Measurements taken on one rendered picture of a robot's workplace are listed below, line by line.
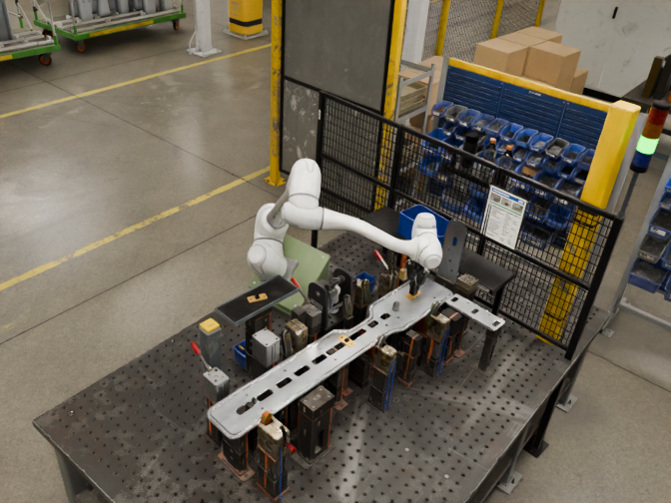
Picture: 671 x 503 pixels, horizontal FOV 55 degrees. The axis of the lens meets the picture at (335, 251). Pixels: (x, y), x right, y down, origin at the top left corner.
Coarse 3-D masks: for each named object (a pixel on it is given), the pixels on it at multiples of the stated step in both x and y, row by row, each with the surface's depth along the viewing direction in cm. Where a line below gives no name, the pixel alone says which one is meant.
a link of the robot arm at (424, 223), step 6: (420, 216) 287; (426, 216) 287; (432, 216) 288; (414, 222) 290; (420, 222) 286; (426, 222) 285; (432, 222) 286; (414, 228) 289; (420, 228) 287; (426, 228) 286; (432, 228) 287; (414, 234) 288; (420, 234) 285
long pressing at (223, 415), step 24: (408, 288) 321; (432, 288) 323; (384, 312) 305; (408, 312) 306; (336, 336) 289; (360, 336) 290; (288, 360) 274; (312, 360) 275; (336, 360) 276; (264, 384) 262; (288, 384) 263; (312, 384) 264; (216, 408) 250; (264, 408) 251; (240, 432) 241
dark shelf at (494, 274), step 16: (384, 208) 380; (368, 224) 366; (384, 224) 365; (464, 256) 343; (480, 256) 344; (464, 272) 331; (480, 272) 332; (496, 272) 333; (512, 272) 334; (496, 288) 322
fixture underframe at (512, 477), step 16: (576, 368) 381; (560, 400) 398; (528, 432) 350; (512, 448) 332; (64, 464) 287; (512, 464) 338; (64, 480) 298; (80, 480) 299; (496, 480) 324; (512, 480) 347; (80, 496) 300; (480, 496) 314
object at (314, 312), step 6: (306, 306) 293; (312, 306) 293; (312, 312) 289; (318, 312) 290; (306, 318) 291; (312, 318) 288; (318, 318) 291; (306, 324) 292; (312, 324) 290; (318, 324) 293; (312, 330) 292; (318, 330) 295; (312, 336) 296; (318, 336) 300; (312, 342) 298
